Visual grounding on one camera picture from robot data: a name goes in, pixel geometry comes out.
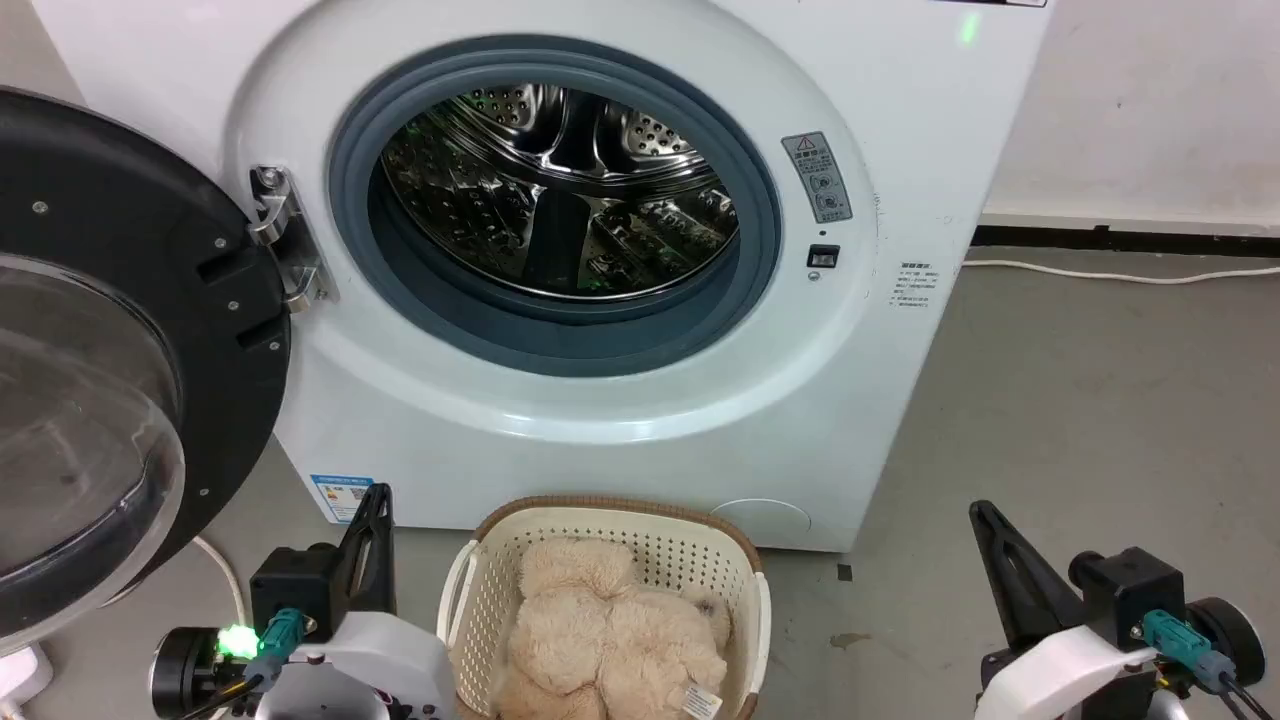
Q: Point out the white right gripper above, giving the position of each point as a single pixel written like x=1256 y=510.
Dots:
x=1070 y=675

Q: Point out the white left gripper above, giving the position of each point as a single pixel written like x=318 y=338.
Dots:
x=380 y=660

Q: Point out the white front-load washing machine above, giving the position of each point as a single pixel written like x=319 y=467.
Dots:
x=620 y=440

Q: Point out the blue energy label sticker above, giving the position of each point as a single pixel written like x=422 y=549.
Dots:
x=340 y=496

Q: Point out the grey rubber door gasket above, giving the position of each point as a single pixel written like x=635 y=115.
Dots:
x=440 y=325

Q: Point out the beige plush teddy bear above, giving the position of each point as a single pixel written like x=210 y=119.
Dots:
x=610 y=640

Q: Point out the cream perforated laundry basket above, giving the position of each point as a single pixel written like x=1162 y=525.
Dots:
x=690 y=560

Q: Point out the metal door hinge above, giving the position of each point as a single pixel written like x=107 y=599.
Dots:
x=285 y=235

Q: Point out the black round washer door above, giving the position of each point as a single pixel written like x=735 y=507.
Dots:
x=120 y=330

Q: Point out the white power strip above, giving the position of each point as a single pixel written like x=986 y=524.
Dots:
x=20 y=680

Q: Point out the steel washer drum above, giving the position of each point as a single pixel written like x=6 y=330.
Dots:
x=560 y=190

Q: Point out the grey warning sticker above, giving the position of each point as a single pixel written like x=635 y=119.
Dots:
x=817 y=176

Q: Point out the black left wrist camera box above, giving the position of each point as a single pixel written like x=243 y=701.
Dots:
x=295 y=590

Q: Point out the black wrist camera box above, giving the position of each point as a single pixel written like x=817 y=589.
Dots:
x=1135 y=590
x=295 y=590

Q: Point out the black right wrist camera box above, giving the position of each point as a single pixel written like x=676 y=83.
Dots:
x=1135 y=590

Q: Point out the black wall baseboard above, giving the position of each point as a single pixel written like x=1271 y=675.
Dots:
x=1125 y=240

